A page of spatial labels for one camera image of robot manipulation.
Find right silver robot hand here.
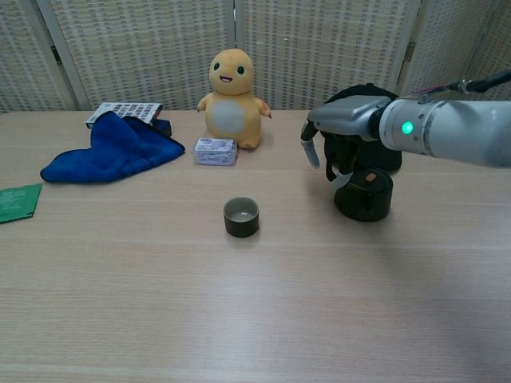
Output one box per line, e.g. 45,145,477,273
300,96,390,191

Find black teapot with lid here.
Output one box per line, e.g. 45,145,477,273
333,167,394,223

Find small dark ceramic cup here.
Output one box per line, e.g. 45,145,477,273
223,196,260,238

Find black baseball cap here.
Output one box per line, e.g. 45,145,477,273
319,82,404,172

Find yellow plush dinosaur toy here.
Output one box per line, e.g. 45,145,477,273
196,48,274,151

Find small clear plastic box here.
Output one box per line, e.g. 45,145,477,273
192,137,240,167

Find woven folding screen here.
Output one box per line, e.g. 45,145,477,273
0,0,511,113

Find colour swatch card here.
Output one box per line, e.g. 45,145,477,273
84,101,164,129

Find blue microfibre cloth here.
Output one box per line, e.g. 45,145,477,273
40,112,186,184

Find green foil packet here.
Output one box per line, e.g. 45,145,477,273
0,183,43,225

